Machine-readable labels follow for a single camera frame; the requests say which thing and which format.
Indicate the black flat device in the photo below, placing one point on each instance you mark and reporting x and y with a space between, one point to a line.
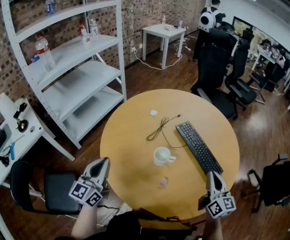
0 137

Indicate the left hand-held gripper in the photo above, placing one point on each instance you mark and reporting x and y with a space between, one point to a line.
85 192

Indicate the white and black backpack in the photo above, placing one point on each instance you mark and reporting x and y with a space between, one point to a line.
205 20

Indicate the white paper roll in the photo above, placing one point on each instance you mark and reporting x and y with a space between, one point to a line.
5 106

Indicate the white plastic bottle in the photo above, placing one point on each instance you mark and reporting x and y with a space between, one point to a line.
93 29

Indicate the black high-back office chair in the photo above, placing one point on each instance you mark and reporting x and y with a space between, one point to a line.
213 69

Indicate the person's right forearm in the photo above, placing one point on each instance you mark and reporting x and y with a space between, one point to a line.
213 230

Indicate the black office chair with armrests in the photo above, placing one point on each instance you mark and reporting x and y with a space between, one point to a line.
240 84

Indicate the white wall outlet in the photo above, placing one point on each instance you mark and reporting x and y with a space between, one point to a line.
134 50

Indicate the blue hand tool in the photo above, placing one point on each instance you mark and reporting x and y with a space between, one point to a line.
12 151

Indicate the crumpled white paper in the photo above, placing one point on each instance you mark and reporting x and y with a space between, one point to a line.
153 112

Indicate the white metal shelf rack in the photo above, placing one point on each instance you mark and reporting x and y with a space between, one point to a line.
80 84

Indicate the person's left forearm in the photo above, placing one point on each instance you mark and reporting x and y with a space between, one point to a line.
85 221

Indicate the black padded chair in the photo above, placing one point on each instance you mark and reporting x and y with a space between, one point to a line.
58 191

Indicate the small red cap bottle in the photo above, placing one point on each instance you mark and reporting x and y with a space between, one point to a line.
85 40

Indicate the black mesh office chair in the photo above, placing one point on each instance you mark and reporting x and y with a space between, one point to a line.
222 36

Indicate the dark monitor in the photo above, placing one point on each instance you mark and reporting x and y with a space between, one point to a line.
242 26

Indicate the white side table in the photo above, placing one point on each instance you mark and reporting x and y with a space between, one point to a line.
27 139

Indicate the blue label water bottle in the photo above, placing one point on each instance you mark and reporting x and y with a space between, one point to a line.
50 5

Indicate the clear bottle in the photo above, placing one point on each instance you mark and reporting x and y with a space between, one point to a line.
164 20
180 23

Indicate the person's dark clothing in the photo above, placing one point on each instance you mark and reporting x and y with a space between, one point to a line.
124 227

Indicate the black keyboard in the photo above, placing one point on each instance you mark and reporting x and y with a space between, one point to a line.
198 146

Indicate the black desk stand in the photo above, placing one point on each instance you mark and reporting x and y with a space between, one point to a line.
22 124

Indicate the black office chair with headrest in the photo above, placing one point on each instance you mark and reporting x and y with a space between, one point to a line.
279 181

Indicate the small round grey object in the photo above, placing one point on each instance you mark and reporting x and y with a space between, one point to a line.
32 129

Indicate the large red cap bottle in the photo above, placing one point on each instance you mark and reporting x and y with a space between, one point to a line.
45 54

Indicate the small white square table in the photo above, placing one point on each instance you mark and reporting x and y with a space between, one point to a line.
163 32

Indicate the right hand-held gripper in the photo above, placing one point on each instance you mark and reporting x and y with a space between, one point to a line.
219 206

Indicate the white ceramic mug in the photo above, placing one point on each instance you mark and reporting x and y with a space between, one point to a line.
161 159

